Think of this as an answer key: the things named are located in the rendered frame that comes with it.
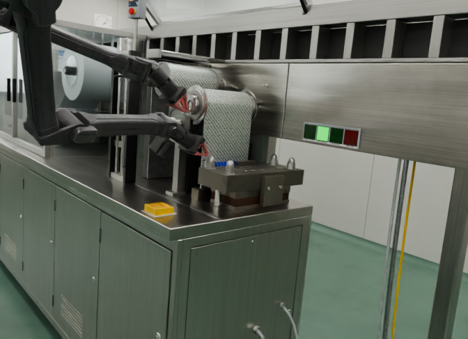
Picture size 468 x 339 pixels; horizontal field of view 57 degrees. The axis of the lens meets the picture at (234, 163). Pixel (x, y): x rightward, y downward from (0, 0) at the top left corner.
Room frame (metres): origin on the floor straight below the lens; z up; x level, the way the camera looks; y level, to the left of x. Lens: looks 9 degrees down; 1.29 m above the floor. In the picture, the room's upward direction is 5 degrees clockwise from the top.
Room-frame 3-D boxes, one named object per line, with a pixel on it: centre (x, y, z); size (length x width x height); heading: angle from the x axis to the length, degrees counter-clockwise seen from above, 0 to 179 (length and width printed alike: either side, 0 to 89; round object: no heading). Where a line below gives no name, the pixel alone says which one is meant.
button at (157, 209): (1.37, 0.23, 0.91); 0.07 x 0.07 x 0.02; 42
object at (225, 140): (1.68, 0.03, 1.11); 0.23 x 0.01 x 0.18; 132
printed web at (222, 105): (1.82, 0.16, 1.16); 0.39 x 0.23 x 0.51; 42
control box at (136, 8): (2.07, 0.51, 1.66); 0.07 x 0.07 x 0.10; 62
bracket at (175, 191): (1.64, 0.22, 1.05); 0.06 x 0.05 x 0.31; 132
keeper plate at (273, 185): (1.56, -0.15, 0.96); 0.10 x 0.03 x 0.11; 132
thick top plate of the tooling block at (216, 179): (1.62, -0.08, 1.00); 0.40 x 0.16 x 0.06; 132
